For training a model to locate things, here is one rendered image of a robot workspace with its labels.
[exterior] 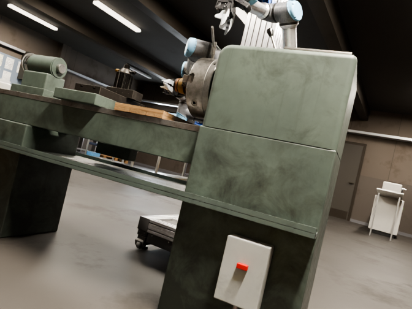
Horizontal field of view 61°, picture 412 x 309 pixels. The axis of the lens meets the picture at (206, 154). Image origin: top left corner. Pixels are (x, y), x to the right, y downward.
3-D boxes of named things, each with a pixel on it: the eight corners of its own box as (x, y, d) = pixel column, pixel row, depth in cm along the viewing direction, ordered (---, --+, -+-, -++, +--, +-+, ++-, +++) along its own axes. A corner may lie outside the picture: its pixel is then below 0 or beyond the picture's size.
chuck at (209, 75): (227, 121, 199) (236, 65, 194) (204, 121, 171) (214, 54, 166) (222, 120, 200) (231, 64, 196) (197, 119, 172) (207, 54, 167)
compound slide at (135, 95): (141, 102, 217) (143, 94, 217) (131, 98, 207) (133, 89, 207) (114, 97, 225) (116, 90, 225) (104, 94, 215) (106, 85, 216)
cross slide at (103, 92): (143, 112, 227) (144, 105, 227) (99, 94, 188) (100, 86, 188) (120, 108, 234) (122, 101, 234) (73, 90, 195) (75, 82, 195)
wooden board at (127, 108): (192, 130, 206) (194, 124, 207) (162, 118, 173) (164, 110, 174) (149, 122, 218) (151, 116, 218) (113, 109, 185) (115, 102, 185)
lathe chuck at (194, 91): (222, 120, 200) (231, 64, 196) (197, 119, 172) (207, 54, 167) (208, 118, 204) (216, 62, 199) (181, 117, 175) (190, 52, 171)
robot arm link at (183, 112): (192, 122, 217) (196, 105, 217) (175, 118, 216) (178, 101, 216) (192, 124, 224) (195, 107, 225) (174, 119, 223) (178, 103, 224)
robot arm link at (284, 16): (286, 89, 237) (281, 1, 217) (306, 89, 227) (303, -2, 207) (276, 93, 229) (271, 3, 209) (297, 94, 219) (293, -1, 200)
